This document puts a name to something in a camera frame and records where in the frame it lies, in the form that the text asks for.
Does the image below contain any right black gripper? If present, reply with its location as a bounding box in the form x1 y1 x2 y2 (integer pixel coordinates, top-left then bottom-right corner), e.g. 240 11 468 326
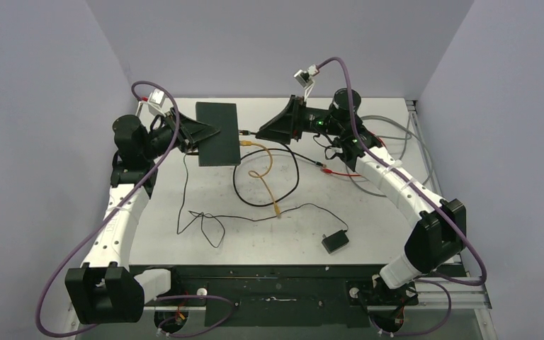
255 96 342 145

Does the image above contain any black power adapter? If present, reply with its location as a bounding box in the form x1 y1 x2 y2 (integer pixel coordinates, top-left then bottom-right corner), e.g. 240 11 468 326
322 229 349 254

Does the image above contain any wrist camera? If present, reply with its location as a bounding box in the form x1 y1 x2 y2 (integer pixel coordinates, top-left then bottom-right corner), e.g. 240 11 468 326
147 89 166 115
293 64 319 89

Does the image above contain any black network switch box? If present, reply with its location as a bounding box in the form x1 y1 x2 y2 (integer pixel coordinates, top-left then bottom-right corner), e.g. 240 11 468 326
195 102 241 167

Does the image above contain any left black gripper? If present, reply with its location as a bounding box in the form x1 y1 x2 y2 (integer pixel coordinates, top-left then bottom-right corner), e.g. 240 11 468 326
140 108 220 160

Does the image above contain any black ethernet cable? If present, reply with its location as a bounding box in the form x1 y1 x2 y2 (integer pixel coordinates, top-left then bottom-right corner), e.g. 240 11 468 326
232 128 327 208

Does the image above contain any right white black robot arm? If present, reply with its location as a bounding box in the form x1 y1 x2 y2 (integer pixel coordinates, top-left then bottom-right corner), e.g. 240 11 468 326
256 88 466 303

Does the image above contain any yellow ethernet cable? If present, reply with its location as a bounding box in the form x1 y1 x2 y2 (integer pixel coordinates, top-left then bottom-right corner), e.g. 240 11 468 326
239 140 283 219

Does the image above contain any aluminium front rail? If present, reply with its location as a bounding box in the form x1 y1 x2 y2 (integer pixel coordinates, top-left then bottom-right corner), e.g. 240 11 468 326
140 278 491 310

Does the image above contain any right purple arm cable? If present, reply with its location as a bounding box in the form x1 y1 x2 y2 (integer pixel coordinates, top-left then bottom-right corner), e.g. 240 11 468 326
309 56 488 339

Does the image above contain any grey ethernet cable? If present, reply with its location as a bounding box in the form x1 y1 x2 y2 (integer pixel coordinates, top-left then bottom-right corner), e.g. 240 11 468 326
346 114 437 198

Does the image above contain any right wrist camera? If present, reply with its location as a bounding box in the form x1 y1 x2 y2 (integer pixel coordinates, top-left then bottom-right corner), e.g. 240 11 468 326
293 64 319 89

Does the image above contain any red ethernet cable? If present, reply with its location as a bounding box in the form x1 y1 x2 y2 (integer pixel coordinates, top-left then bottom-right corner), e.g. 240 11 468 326
320 135 388 179

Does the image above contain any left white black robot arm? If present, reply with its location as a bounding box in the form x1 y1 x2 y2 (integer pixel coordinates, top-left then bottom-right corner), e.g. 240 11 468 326
64 109 221 325

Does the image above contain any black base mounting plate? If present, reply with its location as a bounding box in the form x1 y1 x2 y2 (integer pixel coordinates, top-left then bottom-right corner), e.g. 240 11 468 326
121 263 468 329

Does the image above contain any thin black power cord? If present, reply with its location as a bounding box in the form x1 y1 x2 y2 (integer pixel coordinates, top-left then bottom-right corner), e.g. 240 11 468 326
176 152 350 249

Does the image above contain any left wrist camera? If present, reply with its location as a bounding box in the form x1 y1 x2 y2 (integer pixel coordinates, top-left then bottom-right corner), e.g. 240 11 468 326
147 89 166 115

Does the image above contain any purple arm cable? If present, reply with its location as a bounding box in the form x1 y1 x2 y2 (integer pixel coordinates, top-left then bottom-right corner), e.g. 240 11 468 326
35 80 235 340
309 56 488 339

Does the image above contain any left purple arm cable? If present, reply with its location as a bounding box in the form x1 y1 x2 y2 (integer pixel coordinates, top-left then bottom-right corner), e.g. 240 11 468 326
35 80 235 340

